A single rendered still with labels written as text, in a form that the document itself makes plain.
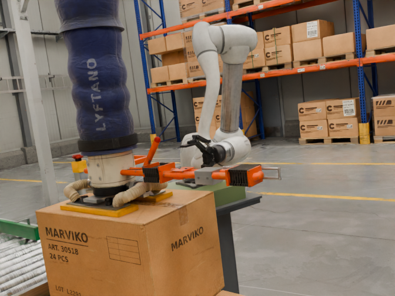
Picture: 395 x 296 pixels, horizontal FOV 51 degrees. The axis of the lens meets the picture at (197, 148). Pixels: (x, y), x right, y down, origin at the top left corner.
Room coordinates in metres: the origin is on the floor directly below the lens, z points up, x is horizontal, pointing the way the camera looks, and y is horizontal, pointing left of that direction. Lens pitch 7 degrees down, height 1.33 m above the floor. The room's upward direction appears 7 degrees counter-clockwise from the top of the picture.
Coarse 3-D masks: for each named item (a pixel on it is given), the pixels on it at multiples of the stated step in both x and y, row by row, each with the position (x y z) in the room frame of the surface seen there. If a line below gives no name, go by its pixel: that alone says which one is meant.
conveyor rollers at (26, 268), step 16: (0, 240) 2.59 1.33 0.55; (16, 240) 2.57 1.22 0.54; (32, 240) 2.55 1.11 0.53; (0, 256) 2.30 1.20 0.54; (16, 256) 2.28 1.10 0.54; (32, 256) 2.26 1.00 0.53; (0, 272) 2.04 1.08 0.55; (16, 272) 2.01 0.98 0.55; (32, 272) 1.98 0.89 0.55; (0, 288) 1.85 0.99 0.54; (16, 288) 1.82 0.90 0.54
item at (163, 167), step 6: (156, 162) 1.48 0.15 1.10; (174, 162) 1.44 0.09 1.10; (144, 168) 1.41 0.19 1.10; (150, 168) 1.39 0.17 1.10; (156, 168) 1.38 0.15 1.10; (162, 168) 1.39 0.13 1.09; (168, 168) 1.41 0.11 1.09; (174, 168) 1.44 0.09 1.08; (144, 174) 1.43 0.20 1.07; (150, 174) 1.40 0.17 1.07; (156, 174) 1.39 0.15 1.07; (144, 180) 1.42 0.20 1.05; (150, 180) 1.40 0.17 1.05; (156, 180) 1.38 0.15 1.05; (162, 180) 1.38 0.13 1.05; (168, 180) 1.41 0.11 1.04
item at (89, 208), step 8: (80, 200) 1.60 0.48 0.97; (112, 200) 1.47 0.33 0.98; (64, 208) 1.56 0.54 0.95; (72, 208) 1.53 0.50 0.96; (80, 208) 1.50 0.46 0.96; (88, 208) 1.47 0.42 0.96; (96, 208) 1.46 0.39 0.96; (104, 208) 1.44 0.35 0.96; (112, 208) 1.41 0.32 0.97; (120, 208) 1.42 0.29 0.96; (128, 208) 1.41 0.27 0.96; (136, 208) 1.44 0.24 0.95; (112, 216) 1.39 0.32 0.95; (120, 216) 1.38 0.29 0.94
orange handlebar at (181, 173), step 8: (136, 160) 1.74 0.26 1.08; (144, 160) 1.77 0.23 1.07; (136, 168) 1.53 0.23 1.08; (184, 168) 1.37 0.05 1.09; (192, 168) 1.37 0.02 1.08; (168, 176) 1.37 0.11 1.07; (176, 176) 1.35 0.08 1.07; (184, 176) 1.33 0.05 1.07; (192, 176) 1.30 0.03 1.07; (216, 176) 1.24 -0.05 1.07; (224, 176) 1.23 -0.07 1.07; (256, 176) 1.17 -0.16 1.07
